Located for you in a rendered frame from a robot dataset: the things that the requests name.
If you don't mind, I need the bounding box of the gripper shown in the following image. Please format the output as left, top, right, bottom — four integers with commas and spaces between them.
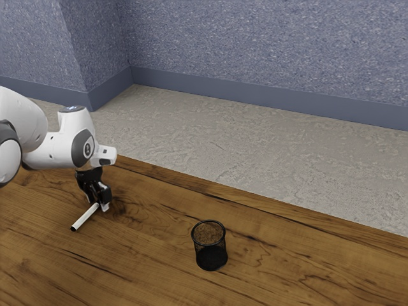
75, 166, 113, 213

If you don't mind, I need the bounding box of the white pen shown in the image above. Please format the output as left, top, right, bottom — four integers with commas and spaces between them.
70, 203, 99, 233

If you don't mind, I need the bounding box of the black mesh pen holder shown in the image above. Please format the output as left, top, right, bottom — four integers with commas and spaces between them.
191, 219, 229, 272

